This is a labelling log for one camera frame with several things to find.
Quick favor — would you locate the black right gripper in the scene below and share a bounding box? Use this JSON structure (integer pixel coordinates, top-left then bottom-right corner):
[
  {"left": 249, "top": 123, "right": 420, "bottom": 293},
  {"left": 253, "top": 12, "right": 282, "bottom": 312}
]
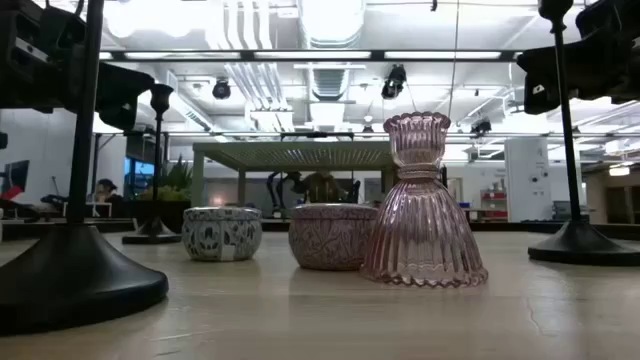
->
[{"left": 516, "top": 0, "right": 640, "bottom": 117}]

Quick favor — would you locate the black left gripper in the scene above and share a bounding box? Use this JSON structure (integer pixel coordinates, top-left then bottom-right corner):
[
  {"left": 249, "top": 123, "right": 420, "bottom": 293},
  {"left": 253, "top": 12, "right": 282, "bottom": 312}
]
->
[{"left": 0, "top": 0, "right": 156, "bottom": 132}]

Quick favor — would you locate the black metal candlestick holder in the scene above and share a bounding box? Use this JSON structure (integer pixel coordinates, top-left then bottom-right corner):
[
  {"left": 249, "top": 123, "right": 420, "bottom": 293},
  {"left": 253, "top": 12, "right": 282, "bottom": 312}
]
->
[
  {"left": 122, "top": 83, "right": 182, "bottom": 245},
  {"left": 0, "top": 0, "right": 170, "bottom": 336}
]

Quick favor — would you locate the tall black candlestick holder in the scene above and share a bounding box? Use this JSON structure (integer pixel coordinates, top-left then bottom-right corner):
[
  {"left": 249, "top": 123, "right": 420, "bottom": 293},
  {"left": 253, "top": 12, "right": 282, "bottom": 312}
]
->
[{"left": 528, "top": 0, "right": 640, "bottom": 267}]

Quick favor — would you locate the pink ribbed glass candle holder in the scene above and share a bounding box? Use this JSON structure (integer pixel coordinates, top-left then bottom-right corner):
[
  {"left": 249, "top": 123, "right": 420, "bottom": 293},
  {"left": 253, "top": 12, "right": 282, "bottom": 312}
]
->
[{"left": 359, "top": 110, "right": 490, "bottom": 289}]

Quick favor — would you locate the pink patterned round tin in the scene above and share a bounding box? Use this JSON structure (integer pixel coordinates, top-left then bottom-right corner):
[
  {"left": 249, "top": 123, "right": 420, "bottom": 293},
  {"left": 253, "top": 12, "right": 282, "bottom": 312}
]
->
[{"left": 288, "top": 202, "right": 380, "bottom": 272}]

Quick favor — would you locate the black ceiling spotlight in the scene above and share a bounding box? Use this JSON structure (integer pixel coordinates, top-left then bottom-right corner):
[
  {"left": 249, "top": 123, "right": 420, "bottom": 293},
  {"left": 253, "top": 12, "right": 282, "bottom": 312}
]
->
[
  {"left": 380, "top": 63, "right": 408, "bottom": 100},
  {"left": 469, "top": 117, "right": 493, "bottom": 137},
  {"left": 211, "top": 77, "right": 232, "bottom": 101}
]

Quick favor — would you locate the person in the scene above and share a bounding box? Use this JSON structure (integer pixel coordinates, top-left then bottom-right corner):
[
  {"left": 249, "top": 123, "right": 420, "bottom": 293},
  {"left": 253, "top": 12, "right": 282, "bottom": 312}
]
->
[{"left": 93, "top": 178, "right": 124, "bottom": 217}]

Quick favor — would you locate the white tall cabinet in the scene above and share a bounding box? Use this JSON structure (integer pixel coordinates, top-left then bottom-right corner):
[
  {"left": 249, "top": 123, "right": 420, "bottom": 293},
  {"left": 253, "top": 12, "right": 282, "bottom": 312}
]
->
[{"left": 504, "top": 137, "right": 553, "bottom": 223}]

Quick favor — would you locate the dark round plant pot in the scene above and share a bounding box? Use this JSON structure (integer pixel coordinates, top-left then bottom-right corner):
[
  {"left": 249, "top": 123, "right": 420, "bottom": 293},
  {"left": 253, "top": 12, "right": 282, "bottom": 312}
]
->
[{"left": 130, "top": 199, "right": 192, "bottom": 236}]

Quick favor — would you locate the black computer monitor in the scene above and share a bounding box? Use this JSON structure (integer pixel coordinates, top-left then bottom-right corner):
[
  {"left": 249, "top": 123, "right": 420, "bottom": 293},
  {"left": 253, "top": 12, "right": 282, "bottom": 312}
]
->
[{"left": 0, "top": 159, "right": 30, "bottom": 201}]

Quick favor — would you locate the red storage rack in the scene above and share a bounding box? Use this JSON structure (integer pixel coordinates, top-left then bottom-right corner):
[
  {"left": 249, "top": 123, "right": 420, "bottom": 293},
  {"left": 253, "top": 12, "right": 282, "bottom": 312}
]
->
[{"left": 480, "top": 188, "right": 509, "bottom": 221}]

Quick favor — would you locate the black overhead light bar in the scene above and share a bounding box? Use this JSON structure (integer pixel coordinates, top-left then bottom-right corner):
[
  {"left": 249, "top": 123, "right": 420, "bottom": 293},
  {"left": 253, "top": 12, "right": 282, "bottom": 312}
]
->
[{"left": 98, "top": 48, "right": 524, "bottom": 63}]

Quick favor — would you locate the blue white patterned tin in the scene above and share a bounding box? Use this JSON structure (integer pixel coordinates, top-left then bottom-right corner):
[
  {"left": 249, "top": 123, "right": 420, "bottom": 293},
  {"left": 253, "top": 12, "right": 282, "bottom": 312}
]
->
[{"left": 181, "top": 206, "right": 264, "bottom": 263}]

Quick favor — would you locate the green perforated metal shelf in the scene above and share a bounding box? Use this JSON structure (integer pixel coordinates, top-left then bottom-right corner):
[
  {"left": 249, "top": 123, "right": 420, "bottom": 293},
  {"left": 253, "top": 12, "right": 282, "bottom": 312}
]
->
[{"left": 191, "top": 141, "right": 401, "bottom": 221}]

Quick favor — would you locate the thin hanging cable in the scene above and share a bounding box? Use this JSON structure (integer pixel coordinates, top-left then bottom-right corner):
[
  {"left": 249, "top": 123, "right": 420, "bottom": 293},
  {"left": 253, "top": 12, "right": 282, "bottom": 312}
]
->
[{"left": 446, "top": 0, "right": 461, "bottom": 121}]

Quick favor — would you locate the black horizontal background rail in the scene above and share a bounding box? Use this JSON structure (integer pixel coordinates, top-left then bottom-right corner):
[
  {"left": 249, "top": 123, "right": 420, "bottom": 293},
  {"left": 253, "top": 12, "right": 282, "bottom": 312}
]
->
[{"left": 92, "top": 130, "right": 640, "bottom": 139}]

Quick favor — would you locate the black aluminium table frame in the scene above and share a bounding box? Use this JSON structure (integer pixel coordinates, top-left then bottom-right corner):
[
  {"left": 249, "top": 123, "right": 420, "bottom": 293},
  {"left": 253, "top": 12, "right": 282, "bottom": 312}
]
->
[{"left": 0, "top": 215, "right": 640, "bottom": 242}]

